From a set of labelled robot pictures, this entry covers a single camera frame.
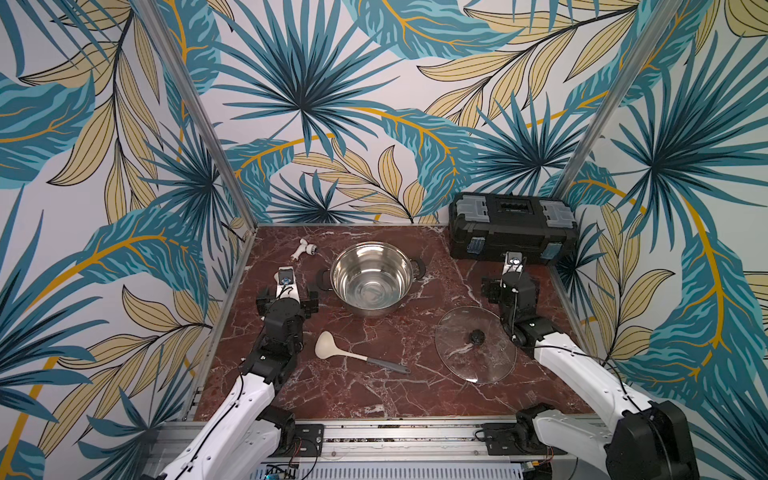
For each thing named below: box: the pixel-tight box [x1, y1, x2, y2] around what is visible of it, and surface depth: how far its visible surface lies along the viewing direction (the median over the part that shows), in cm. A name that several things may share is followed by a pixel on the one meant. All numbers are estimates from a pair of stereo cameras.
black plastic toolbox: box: [448, 192, 579, 264], surface depth 102 cm
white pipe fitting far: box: [290, 238, 318, 261], surface depth 111 cm
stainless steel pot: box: [316, 241, 426, 317], surface depth 97 cm
